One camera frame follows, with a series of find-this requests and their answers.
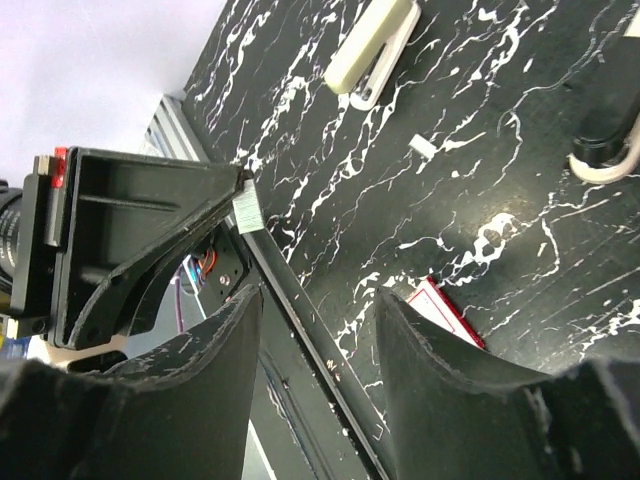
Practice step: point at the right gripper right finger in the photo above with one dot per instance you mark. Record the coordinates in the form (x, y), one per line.
(458, 412)

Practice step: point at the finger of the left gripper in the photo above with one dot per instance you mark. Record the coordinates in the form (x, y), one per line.
(96, 299)
(124, 206)

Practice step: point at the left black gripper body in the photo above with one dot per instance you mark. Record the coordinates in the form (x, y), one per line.
(29, 218)

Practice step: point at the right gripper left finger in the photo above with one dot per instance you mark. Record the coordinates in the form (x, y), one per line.
(179, 411)

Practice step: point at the beige stapler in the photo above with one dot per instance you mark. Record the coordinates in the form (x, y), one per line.
(362, 65)

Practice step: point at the silver staple strip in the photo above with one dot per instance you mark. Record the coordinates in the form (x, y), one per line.
(247, 209)

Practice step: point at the red white staple box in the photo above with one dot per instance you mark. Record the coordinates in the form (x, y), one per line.
(431, 303)

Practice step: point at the aluminium rail frame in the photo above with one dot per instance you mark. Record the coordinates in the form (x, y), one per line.
(170, 135)

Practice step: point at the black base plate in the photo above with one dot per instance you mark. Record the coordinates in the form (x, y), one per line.
(310, 416)

